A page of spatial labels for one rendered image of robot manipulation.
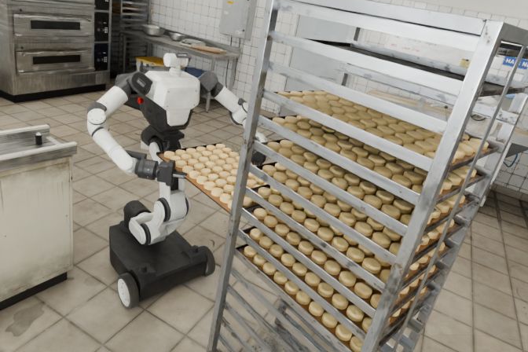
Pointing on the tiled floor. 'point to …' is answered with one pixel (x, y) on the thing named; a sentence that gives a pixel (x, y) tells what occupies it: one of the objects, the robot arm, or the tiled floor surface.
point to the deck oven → (55, 25)
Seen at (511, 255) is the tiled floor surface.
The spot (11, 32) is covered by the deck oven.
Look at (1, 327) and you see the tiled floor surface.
